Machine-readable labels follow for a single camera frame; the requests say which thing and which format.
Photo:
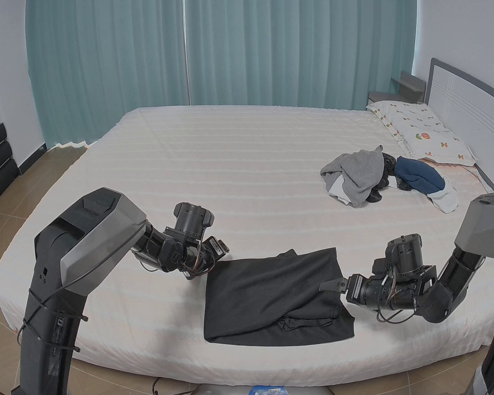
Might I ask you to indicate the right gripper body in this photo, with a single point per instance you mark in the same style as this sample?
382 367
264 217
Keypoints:
366 292

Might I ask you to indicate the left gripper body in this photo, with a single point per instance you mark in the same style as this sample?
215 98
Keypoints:
214 251

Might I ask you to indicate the black garment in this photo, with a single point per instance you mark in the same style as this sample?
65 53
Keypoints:
271 294

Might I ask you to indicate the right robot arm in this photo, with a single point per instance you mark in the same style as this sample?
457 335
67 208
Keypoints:
477 228

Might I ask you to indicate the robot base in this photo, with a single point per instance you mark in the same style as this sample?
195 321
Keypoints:
267 391

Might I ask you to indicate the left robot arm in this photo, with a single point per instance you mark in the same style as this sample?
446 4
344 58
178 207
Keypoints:
90 228

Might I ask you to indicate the bed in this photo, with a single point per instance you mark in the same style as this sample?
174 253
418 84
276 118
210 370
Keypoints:
230 167

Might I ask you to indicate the pile of clothes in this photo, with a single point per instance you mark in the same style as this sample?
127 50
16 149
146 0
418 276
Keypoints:
362 171

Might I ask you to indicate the white printed pillow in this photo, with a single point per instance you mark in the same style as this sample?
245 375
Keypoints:
424 134

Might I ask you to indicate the grey bedside table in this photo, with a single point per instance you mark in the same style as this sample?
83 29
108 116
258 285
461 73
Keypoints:
399 91

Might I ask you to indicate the blue-green curtain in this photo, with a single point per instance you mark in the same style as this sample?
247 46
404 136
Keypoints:
107 56
296 39

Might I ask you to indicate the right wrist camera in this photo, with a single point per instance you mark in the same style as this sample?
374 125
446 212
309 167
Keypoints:
381 268

